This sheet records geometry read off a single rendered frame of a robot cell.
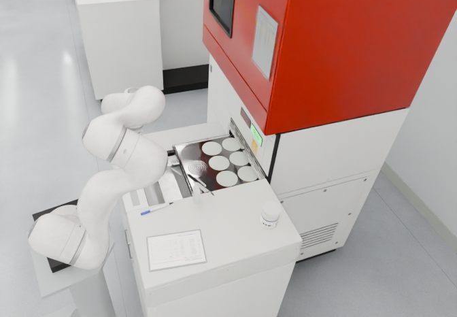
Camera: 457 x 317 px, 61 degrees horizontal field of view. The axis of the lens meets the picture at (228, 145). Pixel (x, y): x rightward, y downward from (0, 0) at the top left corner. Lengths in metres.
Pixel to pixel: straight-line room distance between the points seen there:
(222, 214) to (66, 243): 0.64
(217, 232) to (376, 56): 0.91
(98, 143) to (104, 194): 0.16
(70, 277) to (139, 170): 0.77
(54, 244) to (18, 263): 1.58
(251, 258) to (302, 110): 0.60
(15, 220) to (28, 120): 1.10
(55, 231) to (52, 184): 1.94
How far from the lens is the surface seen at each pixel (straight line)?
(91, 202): 1.11
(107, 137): 0.99
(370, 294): 2.72
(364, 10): 1.47
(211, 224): 1.57
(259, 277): 1.68
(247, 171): 1.86
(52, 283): 1.69
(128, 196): 1.68
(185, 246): 1.51
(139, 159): 1.00
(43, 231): 1.24
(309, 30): 1.37
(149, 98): 1.06
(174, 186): 1.81
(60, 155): 3.37
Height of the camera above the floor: 2.24
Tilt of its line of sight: 42 degrees down
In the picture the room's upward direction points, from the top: 6 degrees clockwise
